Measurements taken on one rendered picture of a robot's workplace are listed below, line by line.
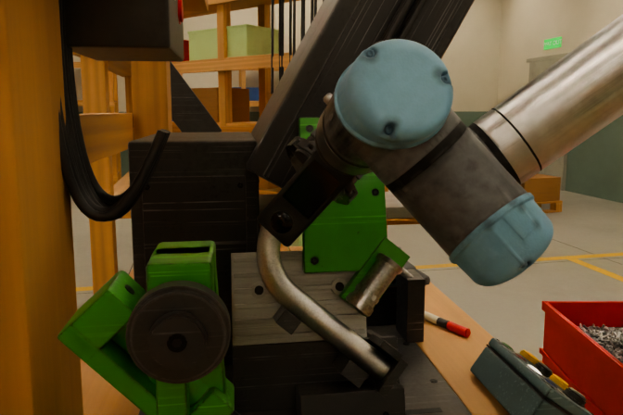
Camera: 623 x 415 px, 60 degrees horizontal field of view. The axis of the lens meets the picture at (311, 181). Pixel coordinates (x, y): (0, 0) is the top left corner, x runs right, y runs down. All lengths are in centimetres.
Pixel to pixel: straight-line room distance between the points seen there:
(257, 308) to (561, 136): 42
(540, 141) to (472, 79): 1043
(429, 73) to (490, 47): 1080
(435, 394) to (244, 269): 31
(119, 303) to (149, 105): 108
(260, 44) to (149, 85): 255
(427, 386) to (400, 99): 53
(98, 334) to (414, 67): 30
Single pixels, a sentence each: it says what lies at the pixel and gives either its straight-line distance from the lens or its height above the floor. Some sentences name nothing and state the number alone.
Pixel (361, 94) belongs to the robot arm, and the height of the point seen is 129.
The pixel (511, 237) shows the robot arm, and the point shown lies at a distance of 40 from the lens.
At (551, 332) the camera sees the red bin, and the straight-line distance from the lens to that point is 113.
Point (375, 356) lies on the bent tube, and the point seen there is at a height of 98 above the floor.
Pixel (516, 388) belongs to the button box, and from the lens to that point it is 78.
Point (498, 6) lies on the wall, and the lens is 1134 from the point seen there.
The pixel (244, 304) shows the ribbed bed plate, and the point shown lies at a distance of 73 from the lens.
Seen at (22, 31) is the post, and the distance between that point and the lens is 52.
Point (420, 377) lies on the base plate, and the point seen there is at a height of 90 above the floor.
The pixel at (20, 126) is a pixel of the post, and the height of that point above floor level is 127.
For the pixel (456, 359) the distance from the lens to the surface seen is 91.
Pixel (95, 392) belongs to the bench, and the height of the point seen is 88.
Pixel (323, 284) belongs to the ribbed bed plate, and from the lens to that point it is 74.
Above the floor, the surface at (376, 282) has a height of 107.
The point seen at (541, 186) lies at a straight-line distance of 728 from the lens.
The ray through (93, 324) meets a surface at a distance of 45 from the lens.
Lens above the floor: 128
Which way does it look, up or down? 8 degrees down
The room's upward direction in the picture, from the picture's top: straight up
